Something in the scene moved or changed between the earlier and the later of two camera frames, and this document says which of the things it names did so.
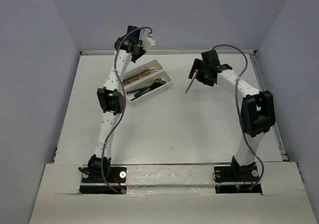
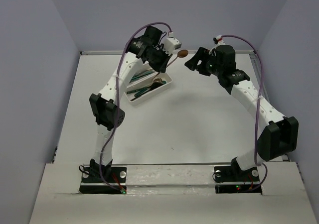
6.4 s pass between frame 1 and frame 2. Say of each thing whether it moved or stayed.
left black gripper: moved
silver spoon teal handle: stayed
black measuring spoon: stayed
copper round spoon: moved
